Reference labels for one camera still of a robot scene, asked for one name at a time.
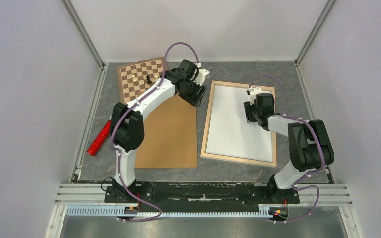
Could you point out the brown cardboard backing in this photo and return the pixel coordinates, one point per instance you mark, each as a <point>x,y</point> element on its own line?
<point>170,136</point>

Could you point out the red toy microphone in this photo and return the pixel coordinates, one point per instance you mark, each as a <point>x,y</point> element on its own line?
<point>100,139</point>

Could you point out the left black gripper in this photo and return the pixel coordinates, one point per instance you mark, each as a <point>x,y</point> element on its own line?
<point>195,99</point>

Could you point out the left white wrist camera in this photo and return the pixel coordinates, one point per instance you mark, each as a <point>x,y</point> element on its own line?
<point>201,75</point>

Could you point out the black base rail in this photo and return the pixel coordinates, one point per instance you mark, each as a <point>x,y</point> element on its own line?
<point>259,193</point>

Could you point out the wooden chessboard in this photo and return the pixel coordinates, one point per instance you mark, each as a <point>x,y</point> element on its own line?
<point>129,90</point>

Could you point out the wooden picture frame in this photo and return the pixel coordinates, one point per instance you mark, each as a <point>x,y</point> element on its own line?
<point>205,131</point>

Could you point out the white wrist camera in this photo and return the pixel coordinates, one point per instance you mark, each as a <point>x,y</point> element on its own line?
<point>201,75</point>
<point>252,93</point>

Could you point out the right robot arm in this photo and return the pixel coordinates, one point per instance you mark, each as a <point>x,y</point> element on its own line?
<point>310,149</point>

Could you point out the black chess piece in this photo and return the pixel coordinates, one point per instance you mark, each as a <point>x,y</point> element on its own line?
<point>148,80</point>

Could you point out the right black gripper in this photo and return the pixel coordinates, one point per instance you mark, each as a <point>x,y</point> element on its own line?
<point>248,108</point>

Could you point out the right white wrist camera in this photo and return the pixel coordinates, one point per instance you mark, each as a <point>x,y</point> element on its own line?
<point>252,93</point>

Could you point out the printed photo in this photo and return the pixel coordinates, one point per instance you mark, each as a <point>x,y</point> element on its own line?
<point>233,131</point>

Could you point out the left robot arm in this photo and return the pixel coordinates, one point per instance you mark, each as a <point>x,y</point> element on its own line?
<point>127,121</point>

